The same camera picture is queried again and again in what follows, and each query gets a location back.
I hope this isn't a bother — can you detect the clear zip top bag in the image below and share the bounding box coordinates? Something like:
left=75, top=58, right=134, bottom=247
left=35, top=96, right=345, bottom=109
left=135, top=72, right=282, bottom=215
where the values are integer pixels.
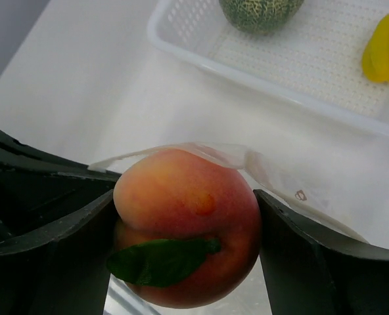
left=87, top=142, right=368, bottom=243

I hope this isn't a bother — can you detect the green netted fake melon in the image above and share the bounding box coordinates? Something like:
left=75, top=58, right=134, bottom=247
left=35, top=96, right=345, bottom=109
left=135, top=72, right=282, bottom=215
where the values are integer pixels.
left=218, top=0, right=304, bottom=35

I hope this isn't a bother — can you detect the pink fake food piece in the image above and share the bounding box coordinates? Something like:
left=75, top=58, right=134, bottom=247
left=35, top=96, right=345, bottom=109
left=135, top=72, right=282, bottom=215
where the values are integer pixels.
left=113, top=150, right=262, bottom=308

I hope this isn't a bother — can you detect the yellow fake food piece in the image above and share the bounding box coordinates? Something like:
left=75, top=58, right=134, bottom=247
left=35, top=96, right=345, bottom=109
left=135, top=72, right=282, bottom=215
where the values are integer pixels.
left=361, top=14, right=389, bottom=83

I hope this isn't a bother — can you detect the white perforated plastic basket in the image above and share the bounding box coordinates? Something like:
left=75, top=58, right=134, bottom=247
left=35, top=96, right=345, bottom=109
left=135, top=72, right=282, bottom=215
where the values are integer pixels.
left=147, top=1, right=389, bottom=137

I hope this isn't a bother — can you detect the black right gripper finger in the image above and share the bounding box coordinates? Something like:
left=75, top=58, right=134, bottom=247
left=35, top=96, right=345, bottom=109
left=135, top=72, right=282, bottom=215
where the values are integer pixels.
left=254, top=190, right=389, bottom=315

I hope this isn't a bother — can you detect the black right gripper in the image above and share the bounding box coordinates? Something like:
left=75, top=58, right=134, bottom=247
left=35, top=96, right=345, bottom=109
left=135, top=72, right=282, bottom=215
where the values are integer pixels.
left=0, top=130, right=118, bottom=314

